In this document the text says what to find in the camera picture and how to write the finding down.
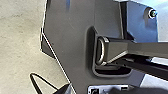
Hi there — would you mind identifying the silver base bolt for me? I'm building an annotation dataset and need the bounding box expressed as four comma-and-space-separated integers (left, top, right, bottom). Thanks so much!
148, 8, 158, 19

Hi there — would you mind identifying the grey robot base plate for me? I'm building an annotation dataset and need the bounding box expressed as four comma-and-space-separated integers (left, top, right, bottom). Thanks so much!
39, 0, 168, 94

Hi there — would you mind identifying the black cable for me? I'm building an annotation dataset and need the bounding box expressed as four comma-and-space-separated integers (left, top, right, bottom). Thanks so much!
29, 72, 70, 94

